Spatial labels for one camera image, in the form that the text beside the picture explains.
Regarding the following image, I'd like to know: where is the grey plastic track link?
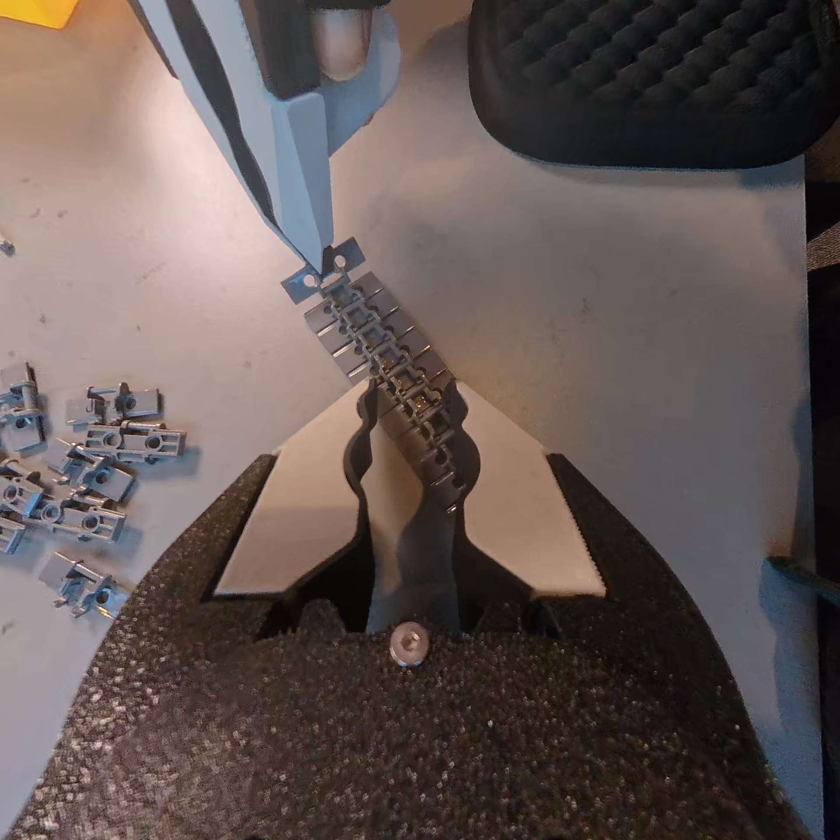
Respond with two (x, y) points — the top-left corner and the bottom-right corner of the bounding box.
(281, 238), (368, 306)

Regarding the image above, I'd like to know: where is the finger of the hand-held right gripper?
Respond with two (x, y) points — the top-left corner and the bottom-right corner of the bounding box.
(196, 0), (333, 274)
(134, 0), (284, 240)

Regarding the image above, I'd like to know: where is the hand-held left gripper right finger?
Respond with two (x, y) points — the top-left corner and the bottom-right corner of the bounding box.
(453, 381), (606, 598)

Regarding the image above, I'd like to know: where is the person's right hand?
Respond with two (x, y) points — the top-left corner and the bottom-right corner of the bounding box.
(308, 8), (370, 83)

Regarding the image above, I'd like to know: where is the pile of grey track links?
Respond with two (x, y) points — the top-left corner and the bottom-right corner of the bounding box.
(0, 361), (191, 621)

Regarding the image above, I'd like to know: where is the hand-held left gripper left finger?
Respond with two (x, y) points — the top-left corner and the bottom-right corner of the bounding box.
(213, 379), (379, 599)

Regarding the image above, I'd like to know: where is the grey desk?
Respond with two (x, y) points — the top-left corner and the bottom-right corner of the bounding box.
(0, 0), (828, 840)

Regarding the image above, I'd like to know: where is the assembled grey track chain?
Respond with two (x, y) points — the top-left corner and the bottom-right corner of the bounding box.
(305, 269), (483, 516)

